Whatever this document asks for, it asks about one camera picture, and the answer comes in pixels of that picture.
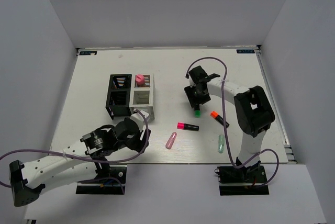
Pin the blue table label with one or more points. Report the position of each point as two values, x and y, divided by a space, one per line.
88 53
245 51

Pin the white mesh organizer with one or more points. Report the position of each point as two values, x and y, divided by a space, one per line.
142 96

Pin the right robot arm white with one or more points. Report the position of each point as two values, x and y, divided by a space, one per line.
253 110

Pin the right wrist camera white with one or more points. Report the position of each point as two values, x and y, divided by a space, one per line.
193 79

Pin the right aluminium table rail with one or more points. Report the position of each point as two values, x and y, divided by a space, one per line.
286 143

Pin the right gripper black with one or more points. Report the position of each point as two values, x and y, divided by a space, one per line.
193 100

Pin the black mesh organizer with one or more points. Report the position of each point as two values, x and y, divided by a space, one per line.
118 96

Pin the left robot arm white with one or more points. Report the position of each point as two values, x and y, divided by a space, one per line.
84 161

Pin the pink black highlighter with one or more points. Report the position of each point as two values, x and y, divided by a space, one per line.
185 126

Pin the pink capped clear tube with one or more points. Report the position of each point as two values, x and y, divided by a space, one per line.
140 80

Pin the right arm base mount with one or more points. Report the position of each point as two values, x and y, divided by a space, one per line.
245 181

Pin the orange black highlighter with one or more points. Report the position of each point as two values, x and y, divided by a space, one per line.
219 119

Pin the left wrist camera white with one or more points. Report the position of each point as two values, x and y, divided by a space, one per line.
140 117

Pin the green black highlighter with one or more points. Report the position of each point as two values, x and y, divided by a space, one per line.
197 111

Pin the right blue table label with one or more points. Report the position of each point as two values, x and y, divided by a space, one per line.
245 51

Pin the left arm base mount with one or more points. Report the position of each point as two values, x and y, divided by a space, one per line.
111 182

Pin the left blue table label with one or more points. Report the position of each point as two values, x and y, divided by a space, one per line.
88 53

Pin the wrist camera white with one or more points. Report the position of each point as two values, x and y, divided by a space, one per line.
140 117
193 79

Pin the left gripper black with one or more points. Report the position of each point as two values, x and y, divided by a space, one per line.
138 144

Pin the green translucent small tube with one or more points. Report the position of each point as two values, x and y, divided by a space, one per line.
221 143

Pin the pink translucent small tube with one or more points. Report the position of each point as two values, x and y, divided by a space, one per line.
171 140

